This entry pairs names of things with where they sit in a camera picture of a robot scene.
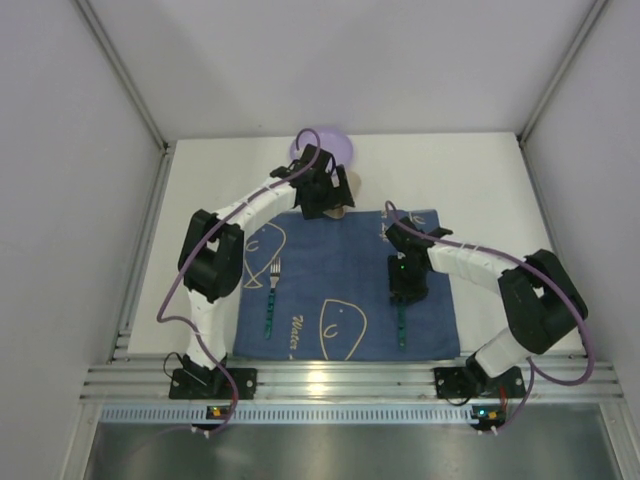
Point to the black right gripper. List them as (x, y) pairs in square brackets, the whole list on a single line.
[(407, 291)]

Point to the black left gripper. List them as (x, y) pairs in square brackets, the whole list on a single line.
[(329, 195)]

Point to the beige cup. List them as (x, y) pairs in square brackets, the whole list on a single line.
[(354, 182)]

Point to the green handled spoon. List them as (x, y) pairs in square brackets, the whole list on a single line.
[(401, 325)]

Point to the lilac plate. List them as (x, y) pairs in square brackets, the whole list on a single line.
[(332, 140)]

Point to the green handled fork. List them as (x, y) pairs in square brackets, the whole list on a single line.
[(274, 277)]

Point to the blue cloth placemat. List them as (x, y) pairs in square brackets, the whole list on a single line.
[(332, 299)]

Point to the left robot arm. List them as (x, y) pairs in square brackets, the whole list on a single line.
[(212, 256)]

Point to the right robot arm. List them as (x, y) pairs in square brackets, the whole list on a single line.
[(540, 301)]

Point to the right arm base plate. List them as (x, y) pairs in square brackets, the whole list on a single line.
[(456, 383)]

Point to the left aluminium frame post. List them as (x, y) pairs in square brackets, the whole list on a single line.
[(94, 24)]

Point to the aluminium frame post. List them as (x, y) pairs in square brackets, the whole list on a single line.
[(588, 23), (94, 24)]

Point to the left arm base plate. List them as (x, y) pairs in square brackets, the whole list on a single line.
[(187, 385)]

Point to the aluminium front rail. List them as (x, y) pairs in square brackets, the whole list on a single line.
[(145, 379)]

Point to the slotted cable duct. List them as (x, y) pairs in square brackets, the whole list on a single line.
[(298, 414)]

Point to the right aluminium frame post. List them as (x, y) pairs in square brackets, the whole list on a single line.
[(588, 23)]

